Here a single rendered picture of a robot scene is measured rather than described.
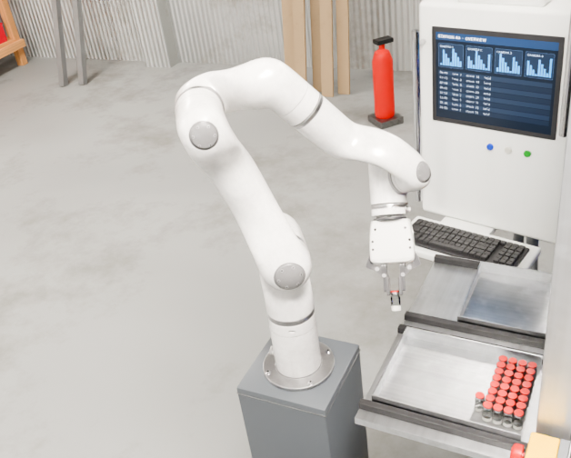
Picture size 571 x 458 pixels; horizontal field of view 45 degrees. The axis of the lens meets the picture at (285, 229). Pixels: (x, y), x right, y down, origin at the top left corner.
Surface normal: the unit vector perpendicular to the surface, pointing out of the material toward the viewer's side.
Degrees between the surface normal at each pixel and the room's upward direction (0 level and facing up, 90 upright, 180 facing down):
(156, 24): 90
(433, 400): 0
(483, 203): 90
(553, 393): 90
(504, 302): 0
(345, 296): 0
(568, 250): 90
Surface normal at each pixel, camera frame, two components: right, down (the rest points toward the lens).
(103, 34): -0.42, 0.53
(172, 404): -0.12, -0.84
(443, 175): -0.61, 0.48
